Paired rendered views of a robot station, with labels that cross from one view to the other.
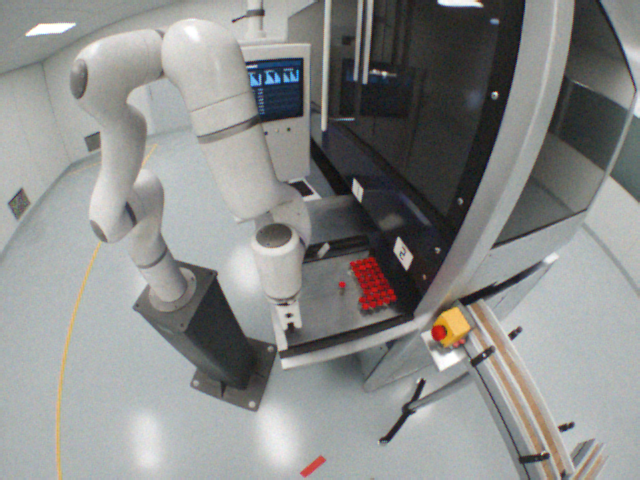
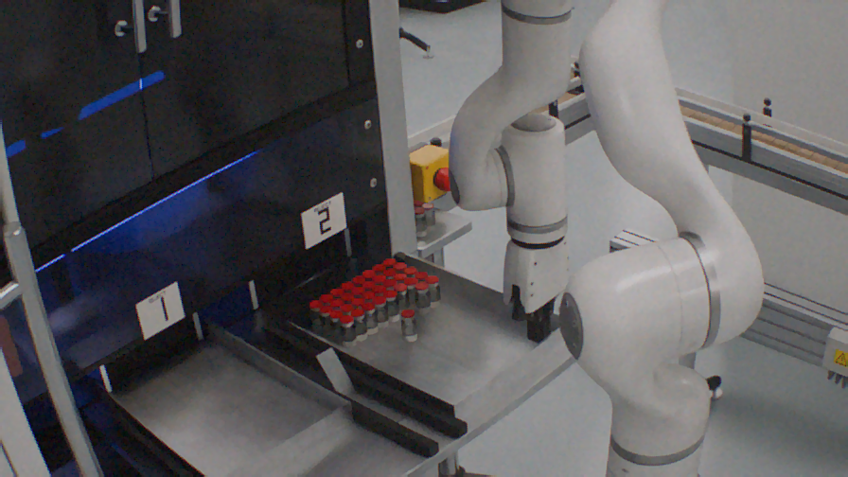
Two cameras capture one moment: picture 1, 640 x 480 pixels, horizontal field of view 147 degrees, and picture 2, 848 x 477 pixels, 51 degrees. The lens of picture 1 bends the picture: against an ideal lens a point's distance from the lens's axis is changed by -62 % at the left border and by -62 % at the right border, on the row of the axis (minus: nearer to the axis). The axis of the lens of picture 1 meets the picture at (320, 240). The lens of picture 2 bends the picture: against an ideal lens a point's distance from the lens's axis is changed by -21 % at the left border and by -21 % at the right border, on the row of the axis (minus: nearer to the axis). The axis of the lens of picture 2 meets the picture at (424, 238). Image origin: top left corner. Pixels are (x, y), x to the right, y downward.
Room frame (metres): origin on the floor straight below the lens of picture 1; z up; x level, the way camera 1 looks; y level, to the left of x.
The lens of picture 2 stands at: (1.02, 1.17, 1.77)
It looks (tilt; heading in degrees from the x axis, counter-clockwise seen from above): 28 degrees down; 244
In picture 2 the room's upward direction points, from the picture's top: 5 degrees counter-clockwise
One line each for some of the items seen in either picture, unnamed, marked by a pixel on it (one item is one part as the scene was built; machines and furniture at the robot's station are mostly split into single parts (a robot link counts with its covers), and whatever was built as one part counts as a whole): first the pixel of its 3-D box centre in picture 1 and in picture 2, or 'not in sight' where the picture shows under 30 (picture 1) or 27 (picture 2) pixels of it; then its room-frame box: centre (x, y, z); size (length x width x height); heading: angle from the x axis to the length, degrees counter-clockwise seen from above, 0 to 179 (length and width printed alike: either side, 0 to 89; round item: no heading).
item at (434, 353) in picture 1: (447, 344); (418, 228); (0.25, -0.39, 0.87); 0.14 x 0.13 x 0.02; 108
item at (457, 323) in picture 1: (452, 326); (424, 172); (0.25, -0.35, 1.00); 0.08 x 0.07 x 0.07; 108
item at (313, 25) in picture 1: (312, 51); not in sight; (1.51, 0.08, 1.51); 0.49 x 0.01 x 0.59; 18
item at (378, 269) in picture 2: (380, 282); (354, 295); (0.47, -0.20, 0.90); 0.18 x 0.02 x 0.05; 18
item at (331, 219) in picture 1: (333, 219); (210, 402); (0.78, -0.05, 0.90); 0.34 x 0.26 x 0.04; 108
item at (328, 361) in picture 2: (308, 254); (360, 386); (0.57, 0.04, 0.91); 0.14 x 0.03 x 0.06; 107
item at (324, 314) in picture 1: (333, 295); (429, 332); (0.42, -0.05, 0.90); 0.34 x 0.26 x 0.04; 108
